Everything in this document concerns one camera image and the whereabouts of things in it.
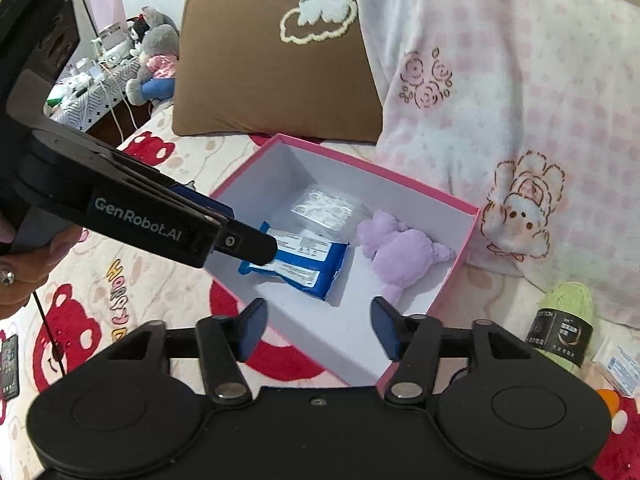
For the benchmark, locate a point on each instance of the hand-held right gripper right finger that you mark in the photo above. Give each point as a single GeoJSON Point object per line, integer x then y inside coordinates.
{"type": "Point", "coordinates": [385, 330]}

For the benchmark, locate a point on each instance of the black smartphone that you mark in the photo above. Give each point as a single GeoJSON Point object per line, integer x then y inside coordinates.
{"type": "Point", "coordinates": [9, 365]}

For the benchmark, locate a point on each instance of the purple plush toy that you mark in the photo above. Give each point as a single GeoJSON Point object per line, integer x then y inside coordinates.
{"type": "Point", "coordinates": [400, 255]}

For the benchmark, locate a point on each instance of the pink patterned pillow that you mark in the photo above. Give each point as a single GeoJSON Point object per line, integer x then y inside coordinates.
{"type": "Point", "coordinates": [500, 85]}

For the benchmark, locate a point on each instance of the brown pillow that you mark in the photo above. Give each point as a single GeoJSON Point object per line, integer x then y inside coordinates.
{"type": "Point", "coordinates": [240, 85]}

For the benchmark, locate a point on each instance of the grey plush toy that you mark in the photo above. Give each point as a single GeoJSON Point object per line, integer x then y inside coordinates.
{"type": "Point", "coordinates": [157, 45]}

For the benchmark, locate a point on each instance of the person's left hand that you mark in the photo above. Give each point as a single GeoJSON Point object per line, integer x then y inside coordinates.
{"type": "Point", "coordinates": [30, 275]}

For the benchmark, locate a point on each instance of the black plush doll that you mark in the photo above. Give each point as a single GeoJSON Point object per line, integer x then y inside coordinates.
{"type": "Point", "coordinates": [136, 30]}

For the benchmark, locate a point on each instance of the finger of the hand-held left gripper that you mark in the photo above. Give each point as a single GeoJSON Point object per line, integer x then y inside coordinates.
{"type": "Point", "coordinates": [250, 247]}
{"type": "Point", "coordinates": [202, 200]}

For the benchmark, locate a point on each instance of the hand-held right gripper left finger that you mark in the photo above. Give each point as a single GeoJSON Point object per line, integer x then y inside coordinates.
{"type": "Point", "coordinates": [252, 327]}

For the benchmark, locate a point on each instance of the blue wet wipes pack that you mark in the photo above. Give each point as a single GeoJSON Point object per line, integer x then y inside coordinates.
{"type": "Point", "coordinates": [305, 260]}

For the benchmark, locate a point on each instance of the pink cardboard box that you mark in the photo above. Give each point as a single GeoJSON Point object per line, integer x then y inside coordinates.
{"type": "Point", "coordinates": [350, 330]}

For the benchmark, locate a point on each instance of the small white blue packet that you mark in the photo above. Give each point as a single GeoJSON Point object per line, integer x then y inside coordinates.
{"type": "Point", "coordinates": [620, 367]}

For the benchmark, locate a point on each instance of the white device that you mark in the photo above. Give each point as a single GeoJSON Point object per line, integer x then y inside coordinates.
{"type": "Point", "coordinates": [112, 40]}

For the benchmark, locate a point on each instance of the cluttered side table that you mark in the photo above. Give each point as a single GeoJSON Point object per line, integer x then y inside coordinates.
{"type": "Point", "coordinates": [85, 105]}

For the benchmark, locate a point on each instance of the green yarn skein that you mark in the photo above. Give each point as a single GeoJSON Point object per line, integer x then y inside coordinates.
{"type": "Point", "coordinates": [567, 302]}

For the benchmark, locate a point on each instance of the clear floss pick box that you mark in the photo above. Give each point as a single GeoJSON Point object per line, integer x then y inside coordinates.
{"type": "Point", "coordinates": [325, 207]}

